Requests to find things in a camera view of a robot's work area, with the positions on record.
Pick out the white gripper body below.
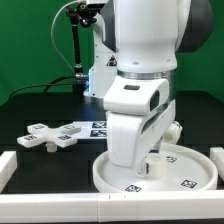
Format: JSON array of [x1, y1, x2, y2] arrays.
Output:
[[107, 101, 175, 168]]

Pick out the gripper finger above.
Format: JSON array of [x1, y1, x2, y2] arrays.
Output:
[[138, 161, 149, 176]]

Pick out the white round table top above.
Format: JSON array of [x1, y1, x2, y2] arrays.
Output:
[[93, 144, 218, 193]]

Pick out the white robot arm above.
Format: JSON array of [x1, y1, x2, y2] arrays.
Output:
[[84, 0, 213, 176]]

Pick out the white marker sheet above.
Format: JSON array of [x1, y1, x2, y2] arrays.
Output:
[[75, 121, 107, 139]]

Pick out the white cross-shaped table base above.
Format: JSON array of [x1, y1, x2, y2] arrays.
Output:
[[17, 123, 81, 153]]

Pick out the white frame rail fixture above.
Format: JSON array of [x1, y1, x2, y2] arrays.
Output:
[[0, 151, 224, 223]]

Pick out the black cable on table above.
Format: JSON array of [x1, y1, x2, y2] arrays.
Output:
[[7, 75, 81, 99]]

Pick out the grey camera cable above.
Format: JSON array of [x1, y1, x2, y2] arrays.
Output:
[[50, 0, 82, 73]]

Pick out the black camera stand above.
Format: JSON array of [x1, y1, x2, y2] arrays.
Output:
[[66, 2, 97, 95]]

